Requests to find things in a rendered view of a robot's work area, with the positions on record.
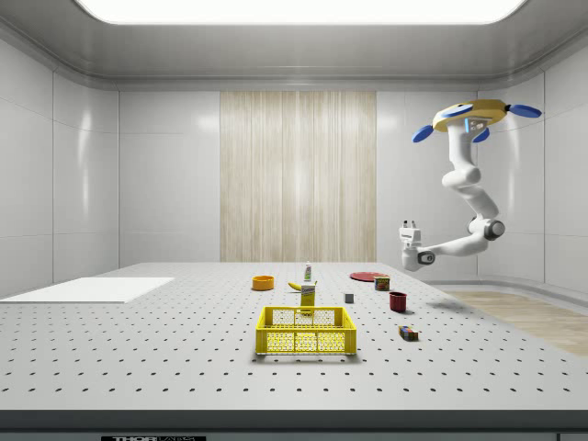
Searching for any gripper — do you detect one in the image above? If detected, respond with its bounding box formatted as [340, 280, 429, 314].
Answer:
[398, 220, 424, 251]

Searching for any yellow carton box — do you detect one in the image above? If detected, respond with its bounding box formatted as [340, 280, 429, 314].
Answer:
[300, 283, 317, 316]

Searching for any drone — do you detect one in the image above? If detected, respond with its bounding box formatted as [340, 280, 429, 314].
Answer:
[411, 97, 544, 145]

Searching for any yellow basket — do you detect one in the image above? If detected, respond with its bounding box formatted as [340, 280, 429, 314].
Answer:
[254, 305, 359, 357]

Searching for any white board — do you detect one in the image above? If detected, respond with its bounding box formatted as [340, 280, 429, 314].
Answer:
[0, 277, 177, 304]

